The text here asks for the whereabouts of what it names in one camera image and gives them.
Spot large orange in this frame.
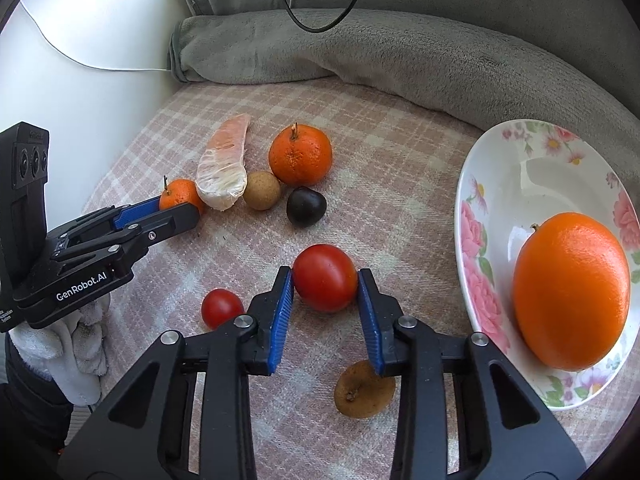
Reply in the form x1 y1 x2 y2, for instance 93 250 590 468
513 212 631 372

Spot small mandarin with stem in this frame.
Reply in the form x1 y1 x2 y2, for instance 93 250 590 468
159 176 206 216

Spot small tan round fruit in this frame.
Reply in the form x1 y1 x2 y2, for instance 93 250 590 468
243 171 281 211

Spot person's left hand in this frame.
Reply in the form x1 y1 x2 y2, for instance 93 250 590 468
9 291 112 406

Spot small red tomato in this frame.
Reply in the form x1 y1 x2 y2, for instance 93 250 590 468
201 288 246 331

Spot large folded grey blanket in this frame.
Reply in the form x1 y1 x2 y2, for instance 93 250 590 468
172 0 640 126

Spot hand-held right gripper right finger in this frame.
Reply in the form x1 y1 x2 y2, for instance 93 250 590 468
356 268 587 480

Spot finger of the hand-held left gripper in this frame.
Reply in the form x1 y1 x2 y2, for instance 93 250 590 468
49 202 202 264
46 197 166 242

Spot rolled grey blanket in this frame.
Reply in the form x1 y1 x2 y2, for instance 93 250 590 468
169 8 640 191

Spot brown speckled round fruit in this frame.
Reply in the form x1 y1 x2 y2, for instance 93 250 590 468
334 360 397 420

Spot white floral plate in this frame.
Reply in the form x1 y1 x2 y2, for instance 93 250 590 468
454 119 640 412

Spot peeled pomelo segment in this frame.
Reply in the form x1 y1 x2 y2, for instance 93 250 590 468
195 114 252 211

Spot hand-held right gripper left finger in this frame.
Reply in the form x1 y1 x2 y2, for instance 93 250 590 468
56 266 295 480

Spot dark grape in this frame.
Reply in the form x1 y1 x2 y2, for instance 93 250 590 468
292 243 359 314

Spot large mandarin with stem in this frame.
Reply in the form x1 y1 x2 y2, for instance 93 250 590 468
268 122 333 187

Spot white cable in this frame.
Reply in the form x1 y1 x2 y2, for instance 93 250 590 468
20 1 172 72

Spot dark purple plum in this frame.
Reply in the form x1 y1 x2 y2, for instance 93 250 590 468
286 186 328 227

